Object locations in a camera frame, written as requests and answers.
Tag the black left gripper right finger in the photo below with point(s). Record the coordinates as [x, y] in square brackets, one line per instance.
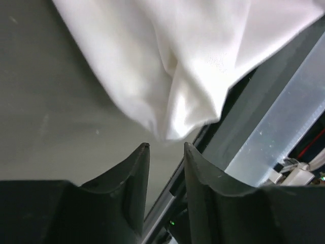
[225, 210]

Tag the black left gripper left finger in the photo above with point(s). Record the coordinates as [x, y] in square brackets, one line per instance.
[107, 209]

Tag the white t-shirt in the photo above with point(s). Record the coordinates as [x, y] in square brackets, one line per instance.
[169, 65]

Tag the aluminium frame rail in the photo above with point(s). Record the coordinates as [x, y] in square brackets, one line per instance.
[293, 113]

